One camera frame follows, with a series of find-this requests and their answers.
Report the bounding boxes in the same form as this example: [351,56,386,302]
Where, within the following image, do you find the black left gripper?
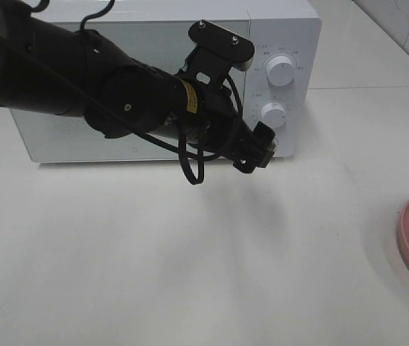
[160,20,276,174]

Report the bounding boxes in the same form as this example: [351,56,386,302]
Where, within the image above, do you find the white microwave knob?
[260,102,287,129]
[265,54,296,87]

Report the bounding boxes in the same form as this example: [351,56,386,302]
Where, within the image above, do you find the white microwave door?
[12,20,195,163]

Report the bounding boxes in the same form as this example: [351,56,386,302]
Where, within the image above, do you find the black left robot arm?
[0,1,276,184]

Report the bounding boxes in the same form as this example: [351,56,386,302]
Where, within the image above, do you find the white microwave oven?
[9,9,323,167]

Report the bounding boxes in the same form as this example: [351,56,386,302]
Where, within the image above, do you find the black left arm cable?
[0,0,245,187]

